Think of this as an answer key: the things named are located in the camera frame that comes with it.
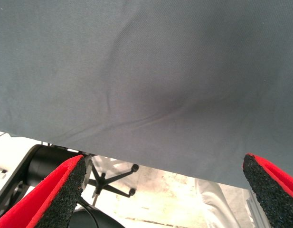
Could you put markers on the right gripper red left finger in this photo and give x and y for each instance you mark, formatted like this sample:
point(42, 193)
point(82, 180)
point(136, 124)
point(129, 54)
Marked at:
point(37, 202)

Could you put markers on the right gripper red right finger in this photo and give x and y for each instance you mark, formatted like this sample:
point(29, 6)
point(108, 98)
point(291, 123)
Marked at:
point(276, 194)

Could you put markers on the aluminium profile bar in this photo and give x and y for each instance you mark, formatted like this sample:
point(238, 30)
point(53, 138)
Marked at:
point(255, 209)

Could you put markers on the grey trouser leg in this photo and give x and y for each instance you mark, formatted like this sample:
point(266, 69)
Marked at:
point(215, 206)

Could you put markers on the black office chair base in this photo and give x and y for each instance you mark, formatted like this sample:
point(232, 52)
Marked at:
point(102, 181)

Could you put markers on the dark grey table cloth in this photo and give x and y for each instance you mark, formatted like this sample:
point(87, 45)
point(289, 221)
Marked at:
point(148, 71)

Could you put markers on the black robot torso frame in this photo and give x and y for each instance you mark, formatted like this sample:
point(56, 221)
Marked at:
point(34, 166)

